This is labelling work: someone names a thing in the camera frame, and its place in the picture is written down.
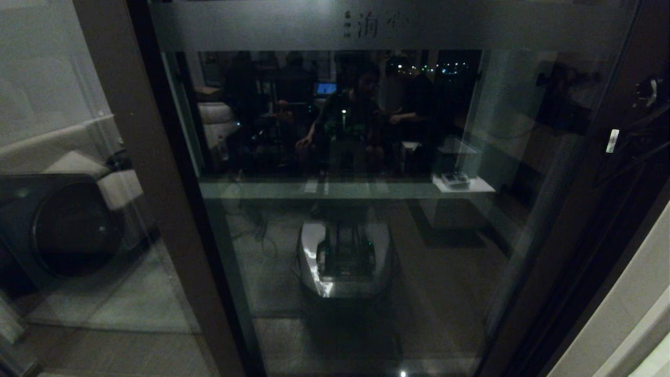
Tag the dark grey upholstered seat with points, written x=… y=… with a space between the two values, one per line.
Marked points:
x=57 y=225

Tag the light grey rug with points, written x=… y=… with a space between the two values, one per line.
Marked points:
x=120 y=298

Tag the brown framed sliding glass door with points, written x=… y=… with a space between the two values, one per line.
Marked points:
x=419 y=235

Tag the light beige sofa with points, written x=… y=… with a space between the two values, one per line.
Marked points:
x=118 y=188

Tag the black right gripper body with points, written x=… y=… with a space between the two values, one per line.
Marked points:
x=644 y=136

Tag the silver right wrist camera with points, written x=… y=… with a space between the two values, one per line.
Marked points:
x=651 y=93

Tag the brown framed fixed glass panel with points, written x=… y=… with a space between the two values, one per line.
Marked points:
x=172 y=235

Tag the dark brown door jamb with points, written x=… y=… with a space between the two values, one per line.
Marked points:
x=602 y=303

